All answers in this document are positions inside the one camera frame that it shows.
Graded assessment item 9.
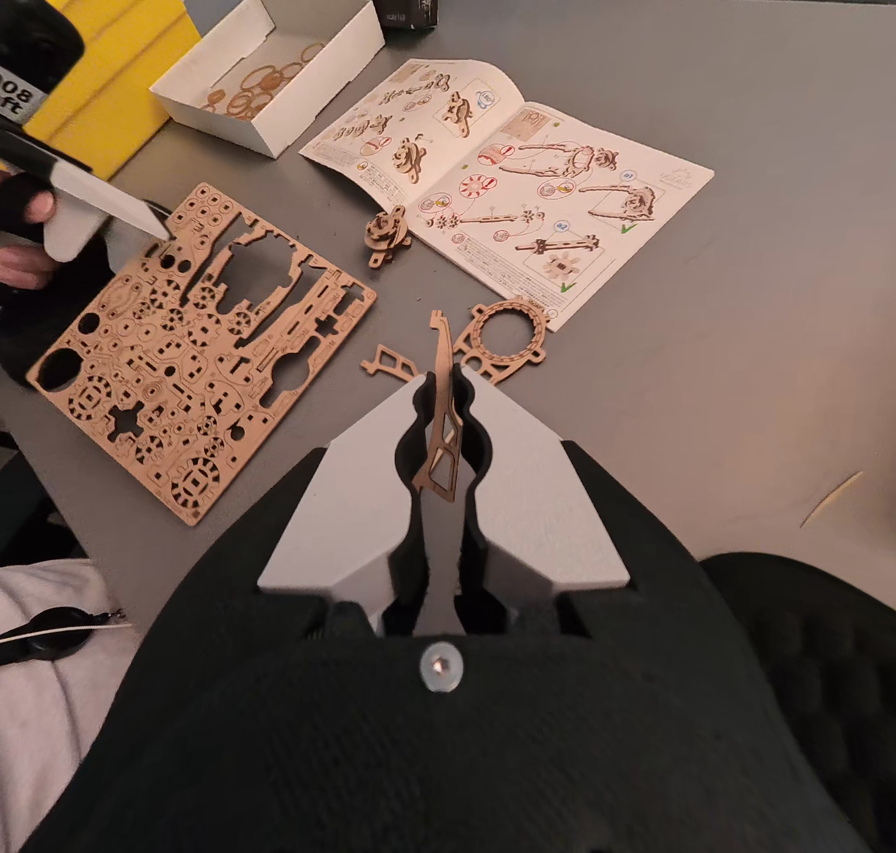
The small round wooden assembly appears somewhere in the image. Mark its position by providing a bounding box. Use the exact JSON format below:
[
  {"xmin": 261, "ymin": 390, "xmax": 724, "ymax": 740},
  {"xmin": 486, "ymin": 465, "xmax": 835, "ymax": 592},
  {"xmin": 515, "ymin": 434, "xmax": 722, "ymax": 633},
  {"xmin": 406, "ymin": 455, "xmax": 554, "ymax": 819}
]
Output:
[{"xmin": 365, "ymin": 204, "xmax": 413, "ymax": 269}]

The person's left hand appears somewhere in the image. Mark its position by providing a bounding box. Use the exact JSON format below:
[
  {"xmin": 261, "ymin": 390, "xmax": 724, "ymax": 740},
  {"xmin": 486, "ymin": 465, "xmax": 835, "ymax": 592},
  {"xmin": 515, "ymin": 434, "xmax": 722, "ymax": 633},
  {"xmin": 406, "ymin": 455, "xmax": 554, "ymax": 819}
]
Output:
[{"xmin": 0, "ymin": 191, "xmax": 58, "ymax": 290}]

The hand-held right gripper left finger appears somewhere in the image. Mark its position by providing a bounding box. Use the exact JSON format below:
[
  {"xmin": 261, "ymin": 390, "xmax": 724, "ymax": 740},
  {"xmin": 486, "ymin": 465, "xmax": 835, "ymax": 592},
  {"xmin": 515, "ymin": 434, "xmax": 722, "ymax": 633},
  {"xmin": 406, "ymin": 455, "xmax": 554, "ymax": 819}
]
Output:
[{"xmin": 256, "ymin": 371, "xmax": 455, "ymax": 636}]

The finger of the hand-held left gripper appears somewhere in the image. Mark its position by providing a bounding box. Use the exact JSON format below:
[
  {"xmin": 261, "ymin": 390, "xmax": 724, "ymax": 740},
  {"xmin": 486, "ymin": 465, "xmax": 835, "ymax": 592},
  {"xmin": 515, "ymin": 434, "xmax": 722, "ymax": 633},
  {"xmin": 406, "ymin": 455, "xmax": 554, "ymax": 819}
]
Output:
[
  {"xmin": 42, "ymin": 167, "xmax": 174, "ymax": 265},
  {"xmin": 104, "ymin": 217, "xmax": 174, "ymax": 274}
]

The stack of yellow bins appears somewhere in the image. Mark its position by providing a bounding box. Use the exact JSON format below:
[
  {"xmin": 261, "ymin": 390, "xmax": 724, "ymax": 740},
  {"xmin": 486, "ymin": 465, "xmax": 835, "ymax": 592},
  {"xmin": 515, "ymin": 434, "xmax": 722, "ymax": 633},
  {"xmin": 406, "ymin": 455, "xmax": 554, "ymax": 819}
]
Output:
[{"xmin": 14, "ymin": 0, "xmax": 204, "ymax": 181}]

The slender curved wooden part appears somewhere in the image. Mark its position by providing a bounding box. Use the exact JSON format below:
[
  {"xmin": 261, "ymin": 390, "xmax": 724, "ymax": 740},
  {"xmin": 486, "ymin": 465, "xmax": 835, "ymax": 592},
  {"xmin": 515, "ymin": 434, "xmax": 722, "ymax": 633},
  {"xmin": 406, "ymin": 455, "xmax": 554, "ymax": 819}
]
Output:
[{"xmin": 411, "ymin": 309, "xmax": 469, "ymax": 506}]

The black cord clip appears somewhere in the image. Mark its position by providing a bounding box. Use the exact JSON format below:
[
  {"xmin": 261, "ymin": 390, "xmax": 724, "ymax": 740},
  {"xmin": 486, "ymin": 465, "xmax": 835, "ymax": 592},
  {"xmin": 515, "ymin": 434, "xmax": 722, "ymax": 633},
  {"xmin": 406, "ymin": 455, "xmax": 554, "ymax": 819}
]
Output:
[{"xmin": 0, "ymin": 607, "xmax": 95, "ymax": 665}]

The wooden ring frame part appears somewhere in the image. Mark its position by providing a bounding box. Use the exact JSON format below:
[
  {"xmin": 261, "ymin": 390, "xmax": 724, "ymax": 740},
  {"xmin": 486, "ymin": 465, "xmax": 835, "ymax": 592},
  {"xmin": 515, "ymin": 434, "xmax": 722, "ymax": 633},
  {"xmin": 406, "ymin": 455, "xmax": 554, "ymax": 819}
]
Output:
[{"xmin": 451, "ymin": 295, "xmax": 552, "ymax": 386}]

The wooden sheet of model parts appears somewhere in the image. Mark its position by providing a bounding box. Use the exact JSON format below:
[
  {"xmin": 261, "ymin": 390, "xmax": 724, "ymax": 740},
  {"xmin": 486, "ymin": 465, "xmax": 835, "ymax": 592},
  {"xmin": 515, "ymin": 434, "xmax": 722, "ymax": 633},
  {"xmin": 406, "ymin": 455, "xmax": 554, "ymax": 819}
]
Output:
[{"xmin": 26, "ymin": 182, "xmax": 379, "ymax": 526}]

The thin white cord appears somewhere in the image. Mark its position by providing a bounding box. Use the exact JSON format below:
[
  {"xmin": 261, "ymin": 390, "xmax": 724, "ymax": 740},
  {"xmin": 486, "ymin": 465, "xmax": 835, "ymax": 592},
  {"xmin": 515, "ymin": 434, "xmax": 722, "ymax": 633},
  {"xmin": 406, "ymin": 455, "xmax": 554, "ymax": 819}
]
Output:
[{"xmin": 0, "ymin": 610, "xmax": 134, "ymax": 647}]

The white cardboard box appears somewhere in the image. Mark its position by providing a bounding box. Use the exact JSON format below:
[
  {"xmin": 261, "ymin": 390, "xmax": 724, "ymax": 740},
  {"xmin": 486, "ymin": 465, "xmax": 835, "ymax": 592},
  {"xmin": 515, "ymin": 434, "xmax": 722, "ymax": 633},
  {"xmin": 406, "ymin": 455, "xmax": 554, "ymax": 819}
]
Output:
[{"xmin": 149, "ymin": 0, "xmax": 387, "ymax": 161}]

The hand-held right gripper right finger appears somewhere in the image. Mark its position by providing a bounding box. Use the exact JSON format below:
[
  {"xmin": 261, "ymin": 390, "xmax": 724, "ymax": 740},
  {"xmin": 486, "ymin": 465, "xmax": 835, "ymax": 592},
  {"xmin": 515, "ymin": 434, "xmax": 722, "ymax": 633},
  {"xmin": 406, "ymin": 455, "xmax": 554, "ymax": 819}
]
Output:
[{"xmin": 451, "ymin": 364, "xmax": 631, "ymax": 636}]

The small wooden bracket part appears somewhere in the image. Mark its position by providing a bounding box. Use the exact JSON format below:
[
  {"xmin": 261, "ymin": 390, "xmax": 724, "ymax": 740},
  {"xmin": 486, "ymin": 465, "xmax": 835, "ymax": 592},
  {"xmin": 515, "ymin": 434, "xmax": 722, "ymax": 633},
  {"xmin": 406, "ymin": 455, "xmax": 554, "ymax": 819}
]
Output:
[{"xmin": 360, "ymin": 344, "xmax": 417, "ymax": 384}]

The open instruction booklet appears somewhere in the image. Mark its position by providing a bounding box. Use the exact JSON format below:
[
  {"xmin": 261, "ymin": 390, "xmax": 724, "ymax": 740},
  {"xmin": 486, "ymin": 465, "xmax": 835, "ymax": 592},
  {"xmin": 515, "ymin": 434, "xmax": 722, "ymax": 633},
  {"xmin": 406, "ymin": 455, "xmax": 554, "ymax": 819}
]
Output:
[{"xmin": 299, "ymin": 58, "xmax": 716, "ymax": 334}]

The group of wooden rings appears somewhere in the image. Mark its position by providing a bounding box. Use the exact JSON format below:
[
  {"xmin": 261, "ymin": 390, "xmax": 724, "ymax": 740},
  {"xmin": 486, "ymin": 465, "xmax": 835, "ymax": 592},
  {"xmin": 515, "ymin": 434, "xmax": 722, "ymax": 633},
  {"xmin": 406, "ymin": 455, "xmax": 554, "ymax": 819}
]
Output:
[{"xmin": 199, "ymin": 41, "xmax": 326, "ymax": 122}]

